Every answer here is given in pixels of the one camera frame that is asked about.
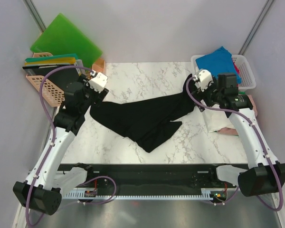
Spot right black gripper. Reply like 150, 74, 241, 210
190, 76, 223, 113

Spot black t shirt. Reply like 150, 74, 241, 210
89, 74, 198, 154

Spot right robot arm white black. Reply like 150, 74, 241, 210
186, 70, 285, 197

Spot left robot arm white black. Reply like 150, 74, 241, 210
13, 73, 109, 215

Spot white crumpled t shirt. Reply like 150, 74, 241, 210
202, 109, 234, 133

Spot orange compartment organizer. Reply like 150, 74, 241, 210
92, 58, 106, 74

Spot black folder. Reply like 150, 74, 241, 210
22, 64, 81, 91

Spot orange file basket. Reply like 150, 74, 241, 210
25, 52, 67, 107

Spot pink t shirt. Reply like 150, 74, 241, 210
217, 95, 257, 135

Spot blue folded t shirt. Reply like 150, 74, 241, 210
196, 46, 237, 78

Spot red garment in basket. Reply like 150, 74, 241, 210
233, 62, 241, 84

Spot yellow folder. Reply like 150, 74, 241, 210
24, 57, 76, 66

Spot white laundry basket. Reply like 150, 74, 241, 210
190, 55, 257, 91

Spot teal folder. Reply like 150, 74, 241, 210
25, 52, 79, 63

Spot green plastic board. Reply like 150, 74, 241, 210
30, 13, 103, 67

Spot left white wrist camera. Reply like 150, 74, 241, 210
88, 70, 108, 93

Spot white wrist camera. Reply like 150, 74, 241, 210
193, 69, 213, 92
88, 70, 108, 93

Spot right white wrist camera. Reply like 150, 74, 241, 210
193, 69, 213, 92

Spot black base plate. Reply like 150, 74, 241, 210
83, 164, 236, 195

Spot white slotted cable duct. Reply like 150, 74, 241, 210
62, 188, 213, 200

